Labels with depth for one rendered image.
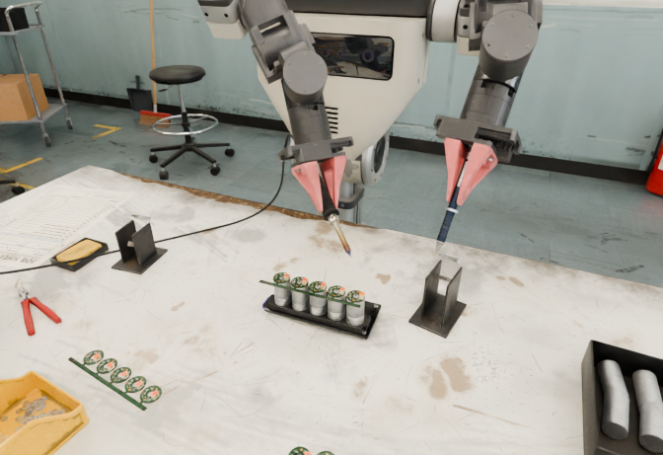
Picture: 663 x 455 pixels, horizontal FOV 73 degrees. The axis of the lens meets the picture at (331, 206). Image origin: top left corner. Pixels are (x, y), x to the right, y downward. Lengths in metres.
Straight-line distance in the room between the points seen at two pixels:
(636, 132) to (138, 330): 2.99
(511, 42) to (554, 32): 2.55
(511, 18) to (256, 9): 0.34
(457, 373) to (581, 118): 2.70
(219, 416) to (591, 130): 2.93
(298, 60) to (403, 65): 0.39
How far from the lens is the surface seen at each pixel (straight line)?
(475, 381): 0.63
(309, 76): 0.59
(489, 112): 0.59
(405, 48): 0.94
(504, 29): 0.55
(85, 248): 0.91
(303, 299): 0.65
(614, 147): 3.28
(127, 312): 0.75
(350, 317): 0.63
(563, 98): 3.17
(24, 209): 1.15
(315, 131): 0.65
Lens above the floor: 1.21
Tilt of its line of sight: 28 degrees down
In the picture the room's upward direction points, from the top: straight up
